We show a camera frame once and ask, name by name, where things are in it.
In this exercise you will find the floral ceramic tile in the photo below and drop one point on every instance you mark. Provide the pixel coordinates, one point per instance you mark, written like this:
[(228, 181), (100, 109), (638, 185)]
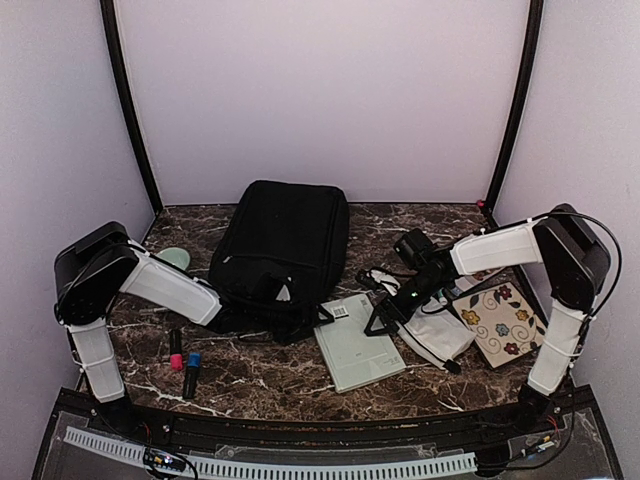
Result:
[(505, 325)]

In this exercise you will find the green cap glue stick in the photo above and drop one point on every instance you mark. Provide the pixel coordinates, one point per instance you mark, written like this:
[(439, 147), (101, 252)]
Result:
[(441, 297)]

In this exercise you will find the white slotted cable duct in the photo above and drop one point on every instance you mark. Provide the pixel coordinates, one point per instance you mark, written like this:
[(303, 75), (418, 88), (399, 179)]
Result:
[(242, 463)]

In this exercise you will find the pale green notebook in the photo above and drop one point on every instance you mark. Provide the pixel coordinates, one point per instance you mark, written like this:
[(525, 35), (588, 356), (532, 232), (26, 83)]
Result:
[(354, 359)]

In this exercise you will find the pale green ceramic bowl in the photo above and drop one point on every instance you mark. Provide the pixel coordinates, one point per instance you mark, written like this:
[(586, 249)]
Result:
[(178, 257)]

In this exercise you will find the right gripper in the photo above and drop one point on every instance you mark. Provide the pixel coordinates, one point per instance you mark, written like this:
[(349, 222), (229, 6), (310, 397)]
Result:
[(385, 316)]

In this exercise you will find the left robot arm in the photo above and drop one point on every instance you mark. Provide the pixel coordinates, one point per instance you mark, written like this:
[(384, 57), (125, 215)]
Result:
[(92, 277)]

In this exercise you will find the black backpack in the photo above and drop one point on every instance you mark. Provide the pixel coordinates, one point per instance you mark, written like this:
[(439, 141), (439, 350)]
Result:
[(299, 231)]

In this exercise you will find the pink cap black marker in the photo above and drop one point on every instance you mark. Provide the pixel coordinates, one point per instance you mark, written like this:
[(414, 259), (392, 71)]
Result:
[(175, 350)]

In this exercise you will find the white fabric pouch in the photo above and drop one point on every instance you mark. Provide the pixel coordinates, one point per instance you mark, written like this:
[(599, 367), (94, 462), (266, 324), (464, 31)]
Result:
[(436, 335)]

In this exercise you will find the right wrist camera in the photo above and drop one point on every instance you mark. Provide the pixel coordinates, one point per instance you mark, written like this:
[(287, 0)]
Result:
[(375, 278)]

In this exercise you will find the blue cap black marker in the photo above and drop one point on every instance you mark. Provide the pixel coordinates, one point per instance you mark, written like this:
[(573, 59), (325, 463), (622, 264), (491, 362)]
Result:
[(191, 376)]

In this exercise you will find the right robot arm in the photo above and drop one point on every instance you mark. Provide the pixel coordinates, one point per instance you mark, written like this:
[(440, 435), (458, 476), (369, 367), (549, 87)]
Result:
[(581, 256)]

